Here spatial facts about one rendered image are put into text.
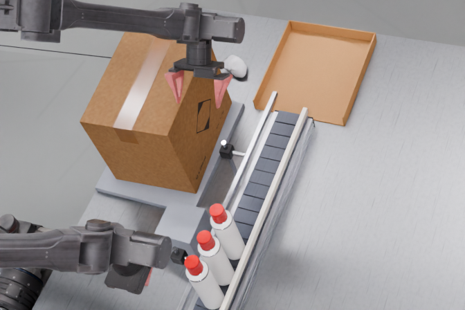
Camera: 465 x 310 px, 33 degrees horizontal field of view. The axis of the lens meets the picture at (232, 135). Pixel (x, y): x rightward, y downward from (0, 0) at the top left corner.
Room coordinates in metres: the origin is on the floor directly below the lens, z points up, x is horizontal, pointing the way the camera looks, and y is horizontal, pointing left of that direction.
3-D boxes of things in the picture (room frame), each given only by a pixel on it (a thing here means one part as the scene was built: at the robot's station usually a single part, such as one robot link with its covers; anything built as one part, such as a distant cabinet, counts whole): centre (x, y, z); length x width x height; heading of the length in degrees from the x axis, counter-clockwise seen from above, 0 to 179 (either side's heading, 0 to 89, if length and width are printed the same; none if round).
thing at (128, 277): (0.75, 0.26, 1.32); 0.10 x 0.07 x 0.07; 145
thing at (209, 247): (0.88, 0.14, 0.98); 0.05 x 0.05 x 0.20
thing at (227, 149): (1.15, 0.01, 0.91); 0.07 x 0.03 x 0.17; 51
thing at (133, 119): (1.34, 0.15, 0.99); 0.30 x 0.24 x 0.27; 144
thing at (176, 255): (0.92, 0.20, 0.91); 0.07 x 0.03 x 0.17; 51
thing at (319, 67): (1.39, -0.28, 0.85); 0.30 x 0.26 x 0.04; 141
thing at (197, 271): (0.83, 0.18, 0.98); 0.05 x 0.05 x 0.20
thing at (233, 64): (1.51, -0.08, 0.85); 0.08 x 0.07 x 0.04; 171
